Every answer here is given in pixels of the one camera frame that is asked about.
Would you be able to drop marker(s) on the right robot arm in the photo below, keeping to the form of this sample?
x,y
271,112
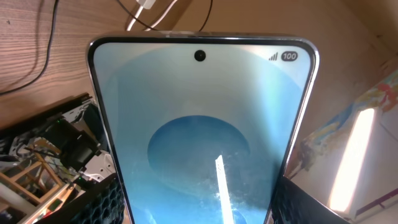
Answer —
x,y
69,132

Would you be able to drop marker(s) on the white power strip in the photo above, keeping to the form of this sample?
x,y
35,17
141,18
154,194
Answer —
x,y
146,4

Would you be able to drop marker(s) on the wooden stool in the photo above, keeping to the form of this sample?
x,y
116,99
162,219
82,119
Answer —
x,y
33,188

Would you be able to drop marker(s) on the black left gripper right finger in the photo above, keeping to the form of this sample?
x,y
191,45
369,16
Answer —
x,y
291,205

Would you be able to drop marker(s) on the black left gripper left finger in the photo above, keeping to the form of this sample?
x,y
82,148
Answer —
x,y
102,204

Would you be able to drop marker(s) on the blue screen smartphone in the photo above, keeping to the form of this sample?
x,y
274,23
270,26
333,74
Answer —
x,y
201,125

